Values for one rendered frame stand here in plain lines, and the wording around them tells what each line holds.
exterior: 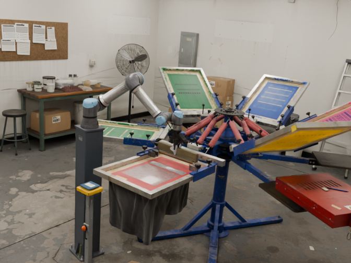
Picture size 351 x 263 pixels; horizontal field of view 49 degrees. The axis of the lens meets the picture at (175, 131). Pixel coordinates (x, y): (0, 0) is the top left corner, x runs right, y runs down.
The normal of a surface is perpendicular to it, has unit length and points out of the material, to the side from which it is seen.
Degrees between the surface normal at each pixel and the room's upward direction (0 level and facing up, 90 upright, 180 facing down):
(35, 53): 90
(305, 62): 90
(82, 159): 90
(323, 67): 90
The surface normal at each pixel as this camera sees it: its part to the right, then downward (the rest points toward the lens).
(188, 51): -0.61, 0.17
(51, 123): 0.80, 0.23
